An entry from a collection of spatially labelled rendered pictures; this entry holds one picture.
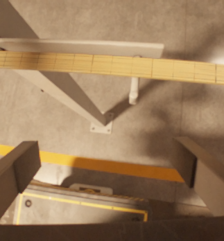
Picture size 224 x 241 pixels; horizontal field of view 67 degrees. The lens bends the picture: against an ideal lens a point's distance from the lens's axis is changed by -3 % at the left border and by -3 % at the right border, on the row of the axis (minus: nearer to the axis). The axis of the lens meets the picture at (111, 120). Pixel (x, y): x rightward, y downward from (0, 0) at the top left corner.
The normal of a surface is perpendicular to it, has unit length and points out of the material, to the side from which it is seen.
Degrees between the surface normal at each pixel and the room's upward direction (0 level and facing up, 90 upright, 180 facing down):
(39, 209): 0
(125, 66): 0
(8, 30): 90
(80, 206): 0
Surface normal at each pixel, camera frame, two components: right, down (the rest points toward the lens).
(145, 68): -0.11, -0.15
